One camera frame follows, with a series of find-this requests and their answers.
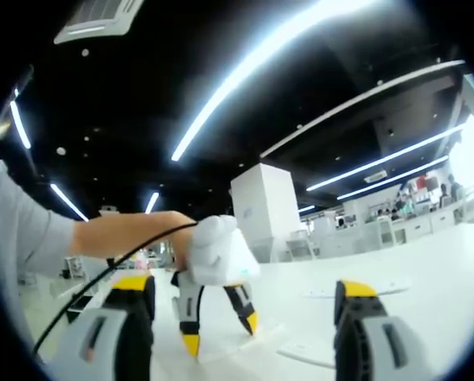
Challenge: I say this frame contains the large white square pillar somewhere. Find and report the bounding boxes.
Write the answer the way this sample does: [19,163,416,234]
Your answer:
[229,162,302,264]

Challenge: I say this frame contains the long white socket holder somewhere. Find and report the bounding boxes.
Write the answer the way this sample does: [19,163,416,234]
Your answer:
[301,277,413,299]

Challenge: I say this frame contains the small ceiling air vent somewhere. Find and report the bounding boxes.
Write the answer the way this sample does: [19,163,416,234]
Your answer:
[363,169,389,183]

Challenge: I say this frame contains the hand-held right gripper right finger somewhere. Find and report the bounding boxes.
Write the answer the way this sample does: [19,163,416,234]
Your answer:
[333,279,426,381]

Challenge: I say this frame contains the black cable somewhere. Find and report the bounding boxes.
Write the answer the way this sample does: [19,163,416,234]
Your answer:
[31,221,198,355]

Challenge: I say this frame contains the person's grey shirt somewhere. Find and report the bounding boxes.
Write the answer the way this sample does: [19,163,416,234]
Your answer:
[0,157,78,360]

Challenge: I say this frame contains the wide bright ceiling light strip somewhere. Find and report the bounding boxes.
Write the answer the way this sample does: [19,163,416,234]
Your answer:
[170,0,367,163]

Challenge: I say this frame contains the long ceiling light strip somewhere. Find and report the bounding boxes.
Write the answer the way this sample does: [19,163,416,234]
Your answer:
[305,122,467,192]
[337,155,450,201]

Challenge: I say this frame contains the person's left hand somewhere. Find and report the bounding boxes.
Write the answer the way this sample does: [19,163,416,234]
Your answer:
[166,211,200,275]

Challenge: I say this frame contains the white socket holder with slots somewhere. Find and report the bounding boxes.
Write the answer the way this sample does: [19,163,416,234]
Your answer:
[277,340,337,370]

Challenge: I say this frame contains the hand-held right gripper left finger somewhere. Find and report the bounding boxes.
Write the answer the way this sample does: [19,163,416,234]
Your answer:
[48,273,157,381]

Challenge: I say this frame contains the large white ceiling air vent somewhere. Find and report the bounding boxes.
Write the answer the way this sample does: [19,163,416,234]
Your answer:
[53,0,145,45]

